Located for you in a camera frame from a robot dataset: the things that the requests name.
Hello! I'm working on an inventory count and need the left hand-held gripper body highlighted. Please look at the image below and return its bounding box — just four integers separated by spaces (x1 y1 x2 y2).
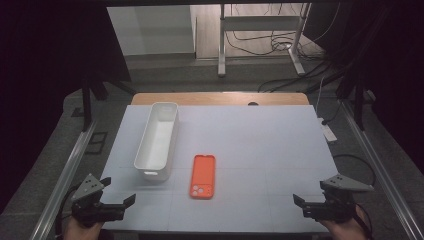
70 173 127 228

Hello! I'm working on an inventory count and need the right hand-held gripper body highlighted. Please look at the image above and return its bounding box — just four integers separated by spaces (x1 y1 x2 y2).
301 173 375 224

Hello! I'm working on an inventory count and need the white plastic storage bin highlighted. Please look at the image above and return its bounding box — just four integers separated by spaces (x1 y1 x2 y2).
133 101 180 183

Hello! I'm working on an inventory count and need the orange phone case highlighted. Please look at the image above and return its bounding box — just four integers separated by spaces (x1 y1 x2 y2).
189 153 217 200

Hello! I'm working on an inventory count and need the person's left hand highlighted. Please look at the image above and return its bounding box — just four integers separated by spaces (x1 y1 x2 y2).
62 216 104 240

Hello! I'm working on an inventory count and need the person's right hand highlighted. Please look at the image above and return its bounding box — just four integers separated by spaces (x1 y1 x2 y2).
319 204 370 240

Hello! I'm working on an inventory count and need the white power strip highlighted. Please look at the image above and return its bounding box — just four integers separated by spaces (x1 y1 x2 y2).
317 116 339 144

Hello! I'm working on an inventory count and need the white table mat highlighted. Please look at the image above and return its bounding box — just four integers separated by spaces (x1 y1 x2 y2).
96 104 341 233

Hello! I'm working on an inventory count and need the black metal stand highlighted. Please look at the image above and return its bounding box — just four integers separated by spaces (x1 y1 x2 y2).
80 74 136 133
335 74 368 132

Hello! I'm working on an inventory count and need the black curtain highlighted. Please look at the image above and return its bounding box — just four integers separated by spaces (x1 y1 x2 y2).
303 0 424 169
0 0 132 214

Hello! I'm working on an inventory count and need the wooden desk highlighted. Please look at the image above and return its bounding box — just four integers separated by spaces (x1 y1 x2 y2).
130 92 311 107

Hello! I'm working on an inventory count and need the white cabinet panel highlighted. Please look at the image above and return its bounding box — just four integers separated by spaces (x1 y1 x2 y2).
106 4 197 57

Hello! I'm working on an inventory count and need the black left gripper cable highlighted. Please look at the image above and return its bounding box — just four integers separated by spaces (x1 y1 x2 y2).
54 185 82 236

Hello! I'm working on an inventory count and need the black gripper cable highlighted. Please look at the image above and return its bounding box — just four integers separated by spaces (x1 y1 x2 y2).
352 203 375 240
54 185 82 236

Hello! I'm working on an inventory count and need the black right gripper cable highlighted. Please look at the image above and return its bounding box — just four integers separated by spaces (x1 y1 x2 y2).
352 203 375 240

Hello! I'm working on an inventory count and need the black floor bracket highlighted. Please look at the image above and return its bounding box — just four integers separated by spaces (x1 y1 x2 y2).
84 131 109 156

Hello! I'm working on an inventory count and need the aluminium rail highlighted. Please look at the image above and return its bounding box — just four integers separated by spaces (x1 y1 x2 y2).
29 120 98 240
340 99 424 240

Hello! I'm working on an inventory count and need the black looped floor cable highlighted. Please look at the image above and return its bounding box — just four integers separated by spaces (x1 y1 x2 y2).
332 153 377 188

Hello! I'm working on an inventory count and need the black plugged power cable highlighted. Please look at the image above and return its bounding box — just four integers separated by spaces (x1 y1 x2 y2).
321 99 345 126

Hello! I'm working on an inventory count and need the white power cable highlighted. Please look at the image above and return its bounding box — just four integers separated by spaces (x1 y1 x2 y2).
314 75 327 120

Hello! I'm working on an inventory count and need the tangle of black floor cables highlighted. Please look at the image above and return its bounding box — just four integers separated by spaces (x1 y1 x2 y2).
224 3 343 62

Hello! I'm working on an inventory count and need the white metal table frame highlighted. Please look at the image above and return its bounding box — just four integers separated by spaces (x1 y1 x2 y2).
217 3 313 79

